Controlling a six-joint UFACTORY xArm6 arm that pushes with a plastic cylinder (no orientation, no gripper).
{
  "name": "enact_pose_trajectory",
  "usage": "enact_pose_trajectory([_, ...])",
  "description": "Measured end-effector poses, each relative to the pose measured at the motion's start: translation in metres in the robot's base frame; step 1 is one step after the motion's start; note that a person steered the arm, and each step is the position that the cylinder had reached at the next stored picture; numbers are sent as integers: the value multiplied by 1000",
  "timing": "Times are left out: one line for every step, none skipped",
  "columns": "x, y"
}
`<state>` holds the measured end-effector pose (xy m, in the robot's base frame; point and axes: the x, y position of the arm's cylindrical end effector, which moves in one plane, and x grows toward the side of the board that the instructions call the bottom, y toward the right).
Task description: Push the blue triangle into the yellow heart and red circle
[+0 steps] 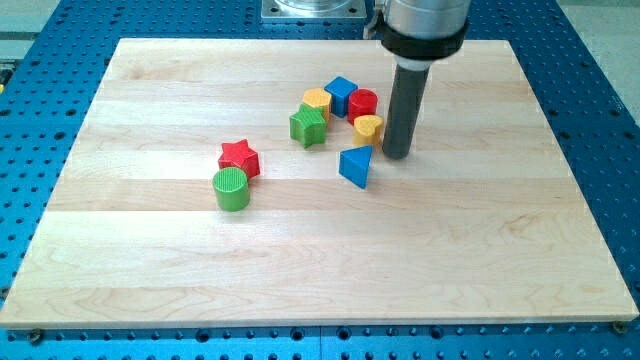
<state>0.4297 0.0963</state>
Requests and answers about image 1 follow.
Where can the green cylinder block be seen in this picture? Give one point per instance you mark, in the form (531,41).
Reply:
(230,185)

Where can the yellow hexagon block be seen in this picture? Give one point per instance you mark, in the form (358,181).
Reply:
(319,98)

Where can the green star block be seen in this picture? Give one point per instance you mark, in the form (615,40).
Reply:
(307,126)

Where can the blue triangle block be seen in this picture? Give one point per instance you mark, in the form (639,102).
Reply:
(354,165)

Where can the light wooden board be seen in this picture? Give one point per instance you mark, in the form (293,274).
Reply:
(483,222)

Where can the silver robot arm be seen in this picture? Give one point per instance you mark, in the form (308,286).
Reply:
(420,32)

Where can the red star block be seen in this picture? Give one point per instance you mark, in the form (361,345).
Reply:
(239,154)

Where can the red cylinder block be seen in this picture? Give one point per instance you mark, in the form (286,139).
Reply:
(361,102)

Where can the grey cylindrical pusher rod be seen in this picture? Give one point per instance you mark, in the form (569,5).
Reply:
(404,107)

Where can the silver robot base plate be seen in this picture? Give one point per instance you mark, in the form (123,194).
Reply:
(313,9)

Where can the blue cube block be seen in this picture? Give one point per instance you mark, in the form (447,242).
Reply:
(340,89)

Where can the yellow heart block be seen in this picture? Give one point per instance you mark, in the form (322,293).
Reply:
(367,130)

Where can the blue perforated metal table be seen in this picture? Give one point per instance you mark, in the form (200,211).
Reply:
(580,58)

